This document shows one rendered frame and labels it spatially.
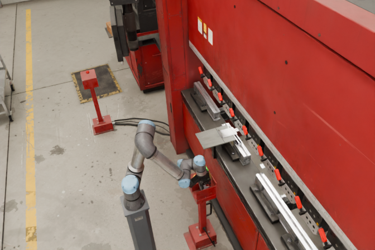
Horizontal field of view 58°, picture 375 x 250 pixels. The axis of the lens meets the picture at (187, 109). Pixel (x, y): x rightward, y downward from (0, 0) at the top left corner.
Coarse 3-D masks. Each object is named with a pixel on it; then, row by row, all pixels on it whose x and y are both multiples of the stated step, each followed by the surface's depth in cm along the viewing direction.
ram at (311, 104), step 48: (192, 0) 264; (240, 0) 187; (192, 48) 296; (240, 48) 203; (288, 48) 154; (240, 96) 221; (288, 96) 164; (336, 96) 131; (288, 144) 176; (336, 144) 138; (336, 192) 146
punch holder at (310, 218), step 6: (306, 198) 171; (306, 204) 173; (306, 210) 174; (312, 210) 169; (306, 216) 175; (312, 216) 170; (318, 216) 165; (306, 222) 177; (312, 222) 171; (318, 222) 166; (324, 222) 165; (312, 228) 172; (318, 228) 167; (324, 228) 171
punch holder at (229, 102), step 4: (224, 92) 246; (224, 96) 248; (224, 100) 250; (228, 100) 243; (224, 104) 251; (228, 104) 245; (232, 104) 238; (224, 108) 254; (228, 108) 246; (232, 108) 240; (228, 112) 248
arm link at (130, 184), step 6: (132, 174) 234; (126, 180) 228; (132, 180) 228; (138, 180) 233; (126, 186) 225; (132, 186) 225; (138, 186) 230; (126, 192) 226; (132, 192) 226; (138, 192) 231; (126, 198) 231; (132, 198) 230
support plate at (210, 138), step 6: (222, 126) 267; (204, 132) 263; (210, 132) 262; (216, 132) 262; (198, 138) 258; (204, 138) 257; (210, 138) 257; (216, 138) 257; (228, 138) 256; (234, 138) 256; (204, 144) 253; (210, 144) 252; (216, 144) 252; (222, 144) 253
